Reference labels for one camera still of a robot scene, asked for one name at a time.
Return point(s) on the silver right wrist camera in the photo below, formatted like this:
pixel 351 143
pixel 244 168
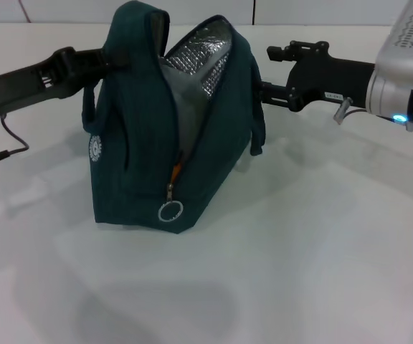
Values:
pixel 411 39

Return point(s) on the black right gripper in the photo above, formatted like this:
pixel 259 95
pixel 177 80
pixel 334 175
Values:
pixel 332 80

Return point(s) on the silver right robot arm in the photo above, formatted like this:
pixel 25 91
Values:
pixel 389 100

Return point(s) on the dark teal lunch bag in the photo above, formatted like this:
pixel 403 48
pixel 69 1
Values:
pixel 138 143

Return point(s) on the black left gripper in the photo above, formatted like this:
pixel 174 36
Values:
pixel 23 86

